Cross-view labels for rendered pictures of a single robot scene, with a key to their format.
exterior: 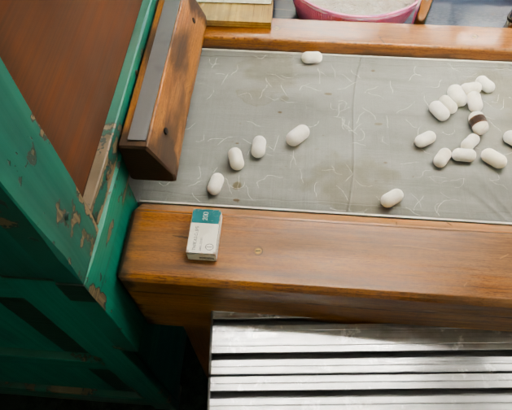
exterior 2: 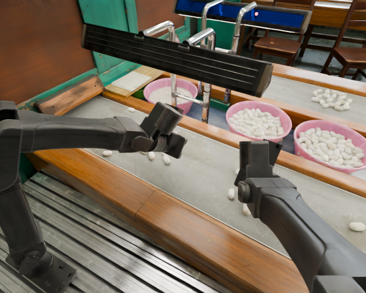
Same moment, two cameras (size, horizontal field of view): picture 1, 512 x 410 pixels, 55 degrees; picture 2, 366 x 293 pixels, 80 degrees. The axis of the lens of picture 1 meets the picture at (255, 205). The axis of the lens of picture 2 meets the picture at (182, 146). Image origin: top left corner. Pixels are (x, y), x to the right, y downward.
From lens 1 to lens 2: 0.67 m
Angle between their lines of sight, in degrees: 22
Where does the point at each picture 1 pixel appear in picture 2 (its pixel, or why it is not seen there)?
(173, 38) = (78, 86)
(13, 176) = not seen: outside the picture
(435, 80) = not seen: hidden behind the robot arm
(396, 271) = (80, 170)
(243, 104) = (100, 115)
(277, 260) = (54, 153)
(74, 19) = (22, 63)
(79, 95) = (17, 82)
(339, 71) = (136, 116)
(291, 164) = not seen: hidden behind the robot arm
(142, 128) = (42, 102)
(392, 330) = (82, 197)
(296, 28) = (133, 100)
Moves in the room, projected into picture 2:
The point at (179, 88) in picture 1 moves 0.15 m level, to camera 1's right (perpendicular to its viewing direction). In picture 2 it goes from (71, 99) to (99, 108)
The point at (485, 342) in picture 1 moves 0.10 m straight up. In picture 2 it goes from (105, 214) to (97, 197)
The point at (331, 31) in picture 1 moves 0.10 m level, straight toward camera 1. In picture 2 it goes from (142, 104) to (125, 114)
